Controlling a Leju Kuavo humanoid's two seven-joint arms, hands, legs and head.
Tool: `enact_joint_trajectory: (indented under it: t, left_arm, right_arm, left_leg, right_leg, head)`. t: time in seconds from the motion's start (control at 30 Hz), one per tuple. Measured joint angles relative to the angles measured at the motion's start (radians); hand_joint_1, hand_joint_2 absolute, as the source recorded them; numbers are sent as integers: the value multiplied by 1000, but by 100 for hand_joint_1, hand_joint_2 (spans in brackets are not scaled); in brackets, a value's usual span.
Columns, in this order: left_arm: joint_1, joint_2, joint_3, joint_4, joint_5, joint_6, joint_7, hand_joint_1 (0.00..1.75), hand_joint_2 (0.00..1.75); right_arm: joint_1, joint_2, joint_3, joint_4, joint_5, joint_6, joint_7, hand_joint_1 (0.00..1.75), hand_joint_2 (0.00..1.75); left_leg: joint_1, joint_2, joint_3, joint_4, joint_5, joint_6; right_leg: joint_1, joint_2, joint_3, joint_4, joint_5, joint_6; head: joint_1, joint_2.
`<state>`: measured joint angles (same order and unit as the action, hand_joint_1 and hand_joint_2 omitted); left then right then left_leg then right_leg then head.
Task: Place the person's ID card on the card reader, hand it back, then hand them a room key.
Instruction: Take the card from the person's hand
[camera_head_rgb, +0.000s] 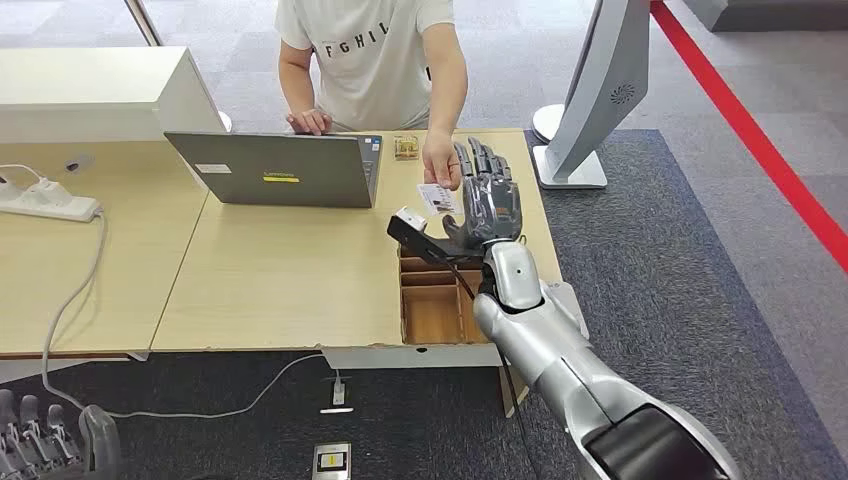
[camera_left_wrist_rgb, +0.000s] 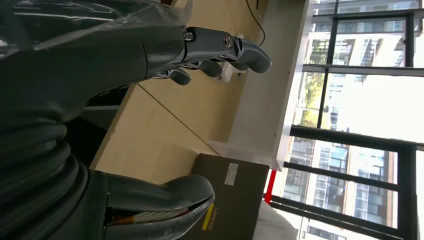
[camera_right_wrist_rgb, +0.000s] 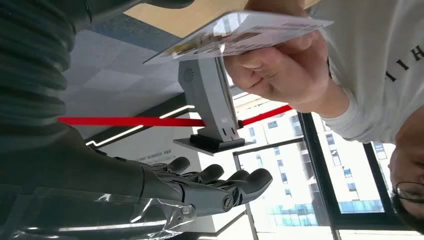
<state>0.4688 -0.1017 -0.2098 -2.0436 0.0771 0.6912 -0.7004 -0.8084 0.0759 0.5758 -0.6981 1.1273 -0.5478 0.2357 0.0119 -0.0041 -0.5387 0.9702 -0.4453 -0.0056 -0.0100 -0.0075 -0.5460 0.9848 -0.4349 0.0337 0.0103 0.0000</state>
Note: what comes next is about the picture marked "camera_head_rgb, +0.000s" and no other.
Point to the person's left hand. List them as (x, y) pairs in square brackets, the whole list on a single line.
[(438, 159)]

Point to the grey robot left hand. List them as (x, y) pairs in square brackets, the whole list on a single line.
[(40, 444)]

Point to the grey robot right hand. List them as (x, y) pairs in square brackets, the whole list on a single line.
[(490, 205)]

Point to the person's right hand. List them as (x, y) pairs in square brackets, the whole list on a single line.
[(310, 122)]

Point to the white ID card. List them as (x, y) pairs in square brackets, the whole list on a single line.
[(434, 199)]

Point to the brown wooden organizer tray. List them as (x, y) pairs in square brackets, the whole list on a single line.
[(430, 311)]

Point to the person's right forearm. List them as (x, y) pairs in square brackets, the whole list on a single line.
[(295, 86)]

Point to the person's left forearm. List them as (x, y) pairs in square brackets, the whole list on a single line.
[(447, 93)]

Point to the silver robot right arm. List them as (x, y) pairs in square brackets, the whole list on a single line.
[(563, 344)]

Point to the person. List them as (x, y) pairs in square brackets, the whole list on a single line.
[(371, 66)]

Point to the grey laptop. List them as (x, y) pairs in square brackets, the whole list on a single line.
[(285, 172)]

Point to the small round white base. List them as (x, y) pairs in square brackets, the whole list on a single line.
[(226, 121)]

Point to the large round white base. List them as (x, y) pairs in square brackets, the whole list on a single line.
[(546, 122)]

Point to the grey kiosk stand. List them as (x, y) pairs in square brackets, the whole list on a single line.
[(596, 86)]

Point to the white under-desk drawer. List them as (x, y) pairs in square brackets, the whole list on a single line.
[(411, 358)]

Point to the wooden desk leg panel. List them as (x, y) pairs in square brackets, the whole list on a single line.
[(511, 397)]

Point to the slanted metal pole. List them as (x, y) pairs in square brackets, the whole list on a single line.
[(142, 23)]

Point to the white floor plug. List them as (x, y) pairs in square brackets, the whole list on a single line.
[(338, 392)]

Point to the white power strip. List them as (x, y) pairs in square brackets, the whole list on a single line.
[(46, 202)]

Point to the silver floor socket box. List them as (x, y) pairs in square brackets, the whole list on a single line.
[(331, 460)]

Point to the grey platform base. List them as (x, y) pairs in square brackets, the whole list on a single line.
[(768, 16)]

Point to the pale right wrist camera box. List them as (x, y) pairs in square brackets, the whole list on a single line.
[(411, 218)]

